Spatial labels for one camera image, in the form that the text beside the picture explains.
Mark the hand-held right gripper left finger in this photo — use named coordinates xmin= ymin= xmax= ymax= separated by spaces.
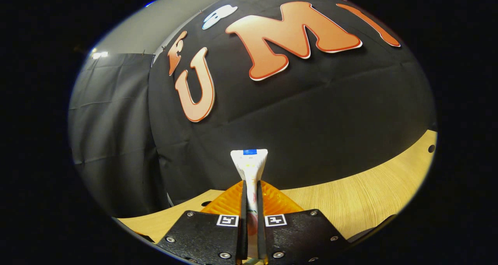
xmin=156 ymin=181 xmax=248 ymax=265

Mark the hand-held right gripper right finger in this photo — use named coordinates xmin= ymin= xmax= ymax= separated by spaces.
xmin=257 ymin=181 xmax=349 ymax=263

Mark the white toothpaste tube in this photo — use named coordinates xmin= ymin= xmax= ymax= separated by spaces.
xmin=230 ymin=149 xmax=268 ymax=260

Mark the black backdrop cloth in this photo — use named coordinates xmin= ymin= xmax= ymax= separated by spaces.
xmin=148 ymin=0 xmax=437 ymax=207

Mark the dark grey side cloth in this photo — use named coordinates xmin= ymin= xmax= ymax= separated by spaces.
xmin=68 ymin=53 xmax=172 ymax=219

